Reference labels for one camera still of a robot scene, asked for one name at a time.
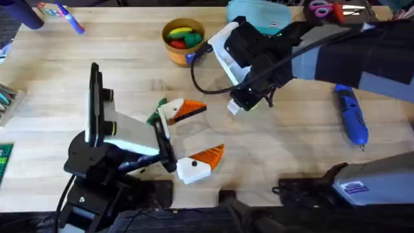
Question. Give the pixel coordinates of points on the box with tools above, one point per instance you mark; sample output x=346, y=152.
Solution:
x=9, y=103

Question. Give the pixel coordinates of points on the green toy vegetable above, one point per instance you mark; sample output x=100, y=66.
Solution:
x=152, y=119

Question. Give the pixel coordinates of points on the green board with blocks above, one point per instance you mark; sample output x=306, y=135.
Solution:
x=4, y=161

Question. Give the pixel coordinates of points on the orange ribbed wedge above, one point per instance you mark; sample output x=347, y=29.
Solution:
x=211, y=155

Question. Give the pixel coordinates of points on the left wrist flat plate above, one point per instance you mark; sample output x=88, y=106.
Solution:
x=94, y=103

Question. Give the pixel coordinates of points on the tan tub with toys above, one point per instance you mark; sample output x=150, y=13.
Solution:
x=181, y=53

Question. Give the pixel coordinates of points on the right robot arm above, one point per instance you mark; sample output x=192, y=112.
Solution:
x=372, y=58

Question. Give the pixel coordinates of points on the dark blue cylinder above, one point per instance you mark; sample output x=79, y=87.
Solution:
x=22, y=13

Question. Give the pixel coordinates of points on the right wrist flat plate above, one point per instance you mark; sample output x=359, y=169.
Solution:
x=226, y=55

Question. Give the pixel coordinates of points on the dark box of tools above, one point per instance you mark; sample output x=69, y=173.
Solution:
x=355, y=16

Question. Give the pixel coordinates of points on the wrist flat plate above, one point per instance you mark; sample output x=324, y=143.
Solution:
x=94, y=103
x=226, y=55

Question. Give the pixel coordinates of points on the blue electric screwdriver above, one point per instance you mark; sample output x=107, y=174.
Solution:
x=351, y=113

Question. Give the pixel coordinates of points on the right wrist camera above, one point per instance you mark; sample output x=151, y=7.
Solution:
x=246, y=98

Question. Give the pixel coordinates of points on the blue marker pen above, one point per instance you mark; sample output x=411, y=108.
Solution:
x=72, y=21

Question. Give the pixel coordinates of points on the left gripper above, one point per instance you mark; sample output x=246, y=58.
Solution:
x=129, y=136

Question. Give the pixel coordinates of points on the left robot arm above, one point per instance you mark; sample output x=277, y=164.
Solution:
x=97, y=200

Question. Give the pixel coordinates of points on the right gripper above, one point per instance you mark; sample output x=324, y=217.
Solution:
x=258, y=51

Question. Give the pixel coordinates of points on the teal zip pouch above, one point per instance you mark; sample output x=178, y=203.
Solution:
x=258, y=14

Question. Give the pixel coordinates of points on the black rail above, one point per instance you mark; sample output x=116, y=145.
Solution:
x=291, y=221

